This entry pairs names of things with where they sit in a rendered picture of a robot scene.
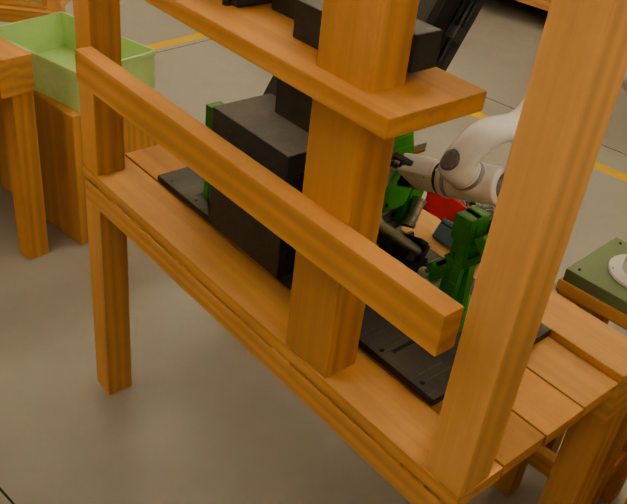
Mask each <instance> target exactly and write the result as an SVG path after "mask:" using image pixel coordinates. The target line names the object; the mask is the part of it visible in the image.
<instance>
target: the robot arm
mask: <svg viewBox="0 0 627 504"><path fill-rule="evenodd" d="M621 86H622V87H623V88H624V89H625V90H626V91H627V70H626V73H625V76H624V79H623V82H622V85H621ZM524 99H525V98H524ZM524 99H523V100H522V101H521V102H520V103H519V105H518V106H517V107H516V108H515V109H514V110H512V111H511V112H509V113H505V114H498V115H492V116H488V117H485V118H482V119H480V120H478V121H476V122H474V123H473V124H471V125H470V126H469V127H467V128H466V129H465V130H464V131H463V132H462V133H461V134H460V135H459V136H458V137H457V138H456V140H455V141H454V142H453V143H452V144H451V145H450V146H449V147H448V149H447V150H446V151H445V153H444V154H443V156H442V157H441V159H440V161H439V160H437V159H434V158H430V157H427V156H422V155H417V154H412V153H404V155H402V154H400V153H399V152H394V153H392V158H391V163H390V166H391V167H393V168H395V169H397V170H398V172H399V173H400V174H401V176H400V178H399V180H398V182H397V185H398V186H402V187H408V188H410V187H411V188H412V189H417V190H420V191H425V192H429V193H431V194H433V193H437V194H439V195H440V196H442V197H445V198H453V199H459V200H464V201H470V202H476V203H482V204H488V205H493V206H496V203H497V199H498V196H499V192H500V188H501V184H502V181H503V177H504V173H505V170H506V166H499V165H491V164H487V163H484V162H482V161H480V160H481V159H482V158H483V157H484V156H485V155H486V154H487V153H488V152H489V151H491V150H492V149H493V148H495V147H497V146H498V145H501V144H503V143H506V142H513V140H514V136H515V133H516V129H517V125H518V121H519V118H520V114H521V110H522V107H523V103H524ZM395 160H399V161H400V164H399V166H398V165H396V164H393V163H394V161H395ZM403 163H404V164H405V165H404V166H402V165H403ZM608 271H609V273H610V275H611V276H612V277H613V278H614V279H615V280H616V281H617V282H618V283H619V284H621V285H622V286H624V287H625V288H627V254H621V255H617V256H614V257H613V258H611V259H610V261H609V264H608Z"/></svg>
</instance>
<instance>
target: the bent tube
mask: <svg viewBox="0 0 627 504"><path fill-rule="evenodd" d="M396 170H397V169H395V168H393V167H391V166H390V169H389V175H388V180H387V186H388V184H389V182H390V180H391V178H392V177H393V175H394V173H395V171H396ZM387 186H386V187H387ZM378 233H379V234H381V235H384V236H387V237H389V238H390V239H392V242H393V243H394V244H396V245H397V246H399V247H400V248H402V249H404V250H406V251H409V252H411V253H412V254H414V255H415V256H416V257H417V256H419V255H420V253H421V251H422V249H421V247H420V246H419V245H417V244H416V243H414V242H413V241H411V240H410V239H409V238H407V237H406V236H404V235H403V234H401V233H400V232H398V231H397V230H396V229H394V228H393V227H391V226H390V225H388V224H387V223H386V222H385V221H384V220H383V218H382V215H381V220H380V225H379V231H378Z"/></svg>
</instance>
